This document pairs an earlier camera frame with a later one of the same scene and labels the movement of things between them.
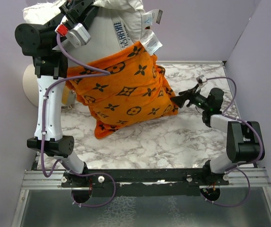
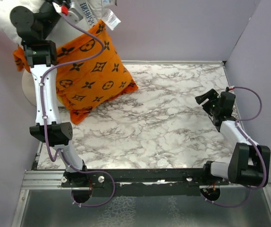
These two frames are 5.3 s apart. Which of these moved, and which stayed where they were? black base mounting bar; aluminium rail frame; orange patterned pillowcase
Moved: orange patterned pillowcase
Stayed: aluminium rail frame; black base mounting bar
